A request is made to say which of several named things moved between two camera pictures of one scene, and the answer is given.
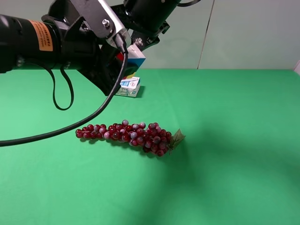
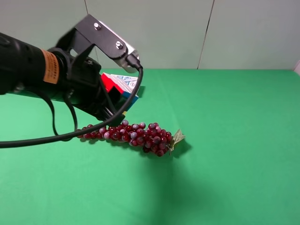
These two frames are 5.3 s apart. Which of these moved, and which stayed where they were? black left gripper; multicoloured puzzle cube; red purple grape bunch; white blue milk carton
Moved: multicoloured puzzle cube; black left gripper
Stayed: red purple grape bunch; white blue milk carton
